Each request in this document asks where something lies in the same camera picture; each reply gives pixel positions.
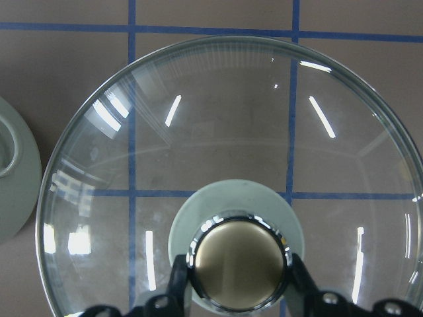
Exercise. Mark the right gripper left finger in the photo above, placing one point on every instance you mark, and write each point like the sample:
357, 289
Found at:
170, 303

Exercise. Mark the glass pot lid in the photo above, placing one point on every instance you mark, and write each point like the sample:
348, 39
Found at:
267, 130

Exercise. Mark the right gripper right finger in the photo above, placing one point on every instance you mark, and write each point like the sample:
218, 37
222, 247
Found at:
303, 298

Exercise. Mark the pale green cooking pot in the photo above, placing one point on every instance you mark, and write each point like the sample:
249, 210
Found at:
21, 171

